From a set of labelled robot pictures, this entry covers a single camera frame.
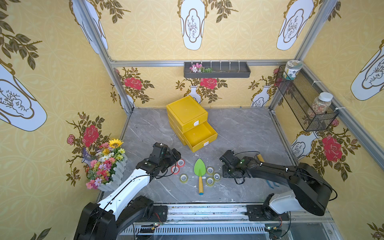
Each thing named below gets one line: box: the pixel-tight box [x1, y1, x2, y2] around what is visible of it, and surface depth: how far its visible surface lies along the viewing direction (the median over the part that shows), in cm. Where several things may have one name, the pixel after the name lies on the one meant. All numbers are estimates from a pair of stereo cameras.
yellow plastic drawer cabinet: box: [166, 95, 218, 153], surface depth 92 cm
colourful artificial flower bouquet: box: [81, 139, 126, 190], surface depth 76 cm
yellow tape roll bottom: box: [206, 176, 215, 187], surface depth 85 cm
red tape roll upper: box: [177, 158, 186, 168], surface depth 93 cm
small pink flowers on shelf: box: [189, 62, 216, 73], surface depth 89 cm
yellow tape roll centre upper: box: [206, 166, 215, 176], surface depth 89 cm
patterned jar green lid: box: [282, 59, 303, 81], surface depth 87 cm
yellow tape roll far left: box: [179, 173, 189, 184], surface depth 87 cm
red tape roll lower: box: [171, 165, 180, 175], surface depth 90 cm
